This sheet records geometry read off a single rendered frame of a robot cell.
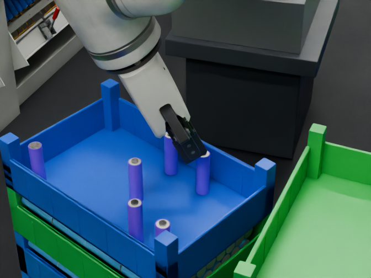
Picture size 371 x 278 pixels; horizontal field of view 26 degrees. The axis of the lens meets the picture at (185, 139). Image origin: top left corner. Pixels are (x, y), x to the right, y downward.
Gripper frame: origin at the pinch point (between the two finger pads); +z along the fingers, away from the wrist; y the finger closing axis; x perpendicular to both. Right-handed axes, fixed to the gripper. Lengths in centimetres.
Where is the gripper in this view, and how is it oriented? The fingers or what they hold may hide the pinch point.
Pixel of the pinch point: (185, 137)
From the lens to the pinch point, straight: 100.7
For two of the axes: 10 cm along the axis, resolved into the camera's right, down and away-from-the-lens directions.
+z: 4.0, 6.6, 6.4
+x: 8.6, -5.0, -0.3
